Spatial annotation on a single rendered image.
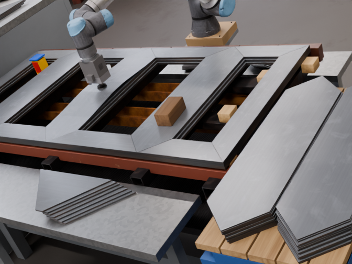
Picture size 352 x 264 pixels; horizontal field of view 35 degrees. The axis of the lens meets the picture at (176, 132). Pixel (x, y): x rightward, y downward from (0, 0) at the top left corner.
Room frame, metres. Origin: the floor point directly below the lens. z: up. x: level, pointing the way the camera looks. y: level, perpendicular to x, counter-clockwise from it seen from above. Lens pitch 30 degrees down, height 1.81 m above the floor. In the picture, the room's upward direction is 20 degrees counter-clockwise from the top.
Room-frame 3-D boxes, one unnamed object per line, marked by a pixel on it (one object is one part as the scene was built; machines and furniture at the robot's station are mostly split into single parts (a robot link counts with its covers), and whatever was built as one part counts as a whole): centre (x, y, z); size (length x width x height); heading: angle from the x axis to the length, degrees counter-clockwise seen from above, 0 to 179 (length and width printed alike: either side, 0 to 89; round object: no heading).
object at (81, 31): (2.20, 0.23, 1.11); 0.09 x 0.08 x 0.11; 122
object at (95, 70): (2.19, 0.24, 0.95); 0.10 x 0.09 x 0.16; 137
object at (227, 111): (1.74, -0.20, 0.79); 0.06 x 0.05 x 0.04; 138
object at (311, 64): (1.88, -0.57, 0.79); 0.06 x 0.05 x 0.04; 138
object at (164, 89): (2.36, 0.08, 0.70); 1.66 x 0.08 x 0.05; 48
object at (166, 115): (1.77, -0.01, 0.87); 0.12 x 0.06 x 0.05; 143
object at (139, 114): (2.21, 0.22, 0.70); 1.66 x 0.08 x 0.05; 48
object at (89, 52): (2.20, 0.23, 1.03); 0.08 x 0.08 x 0.05
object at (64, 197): (1.61, 0.42, 0.77); 0.45 x 0.20 x 0.04; 48
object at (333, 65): (2.44, -0.26, 0.67); 1.30 x 0.20 x 0.03; 48
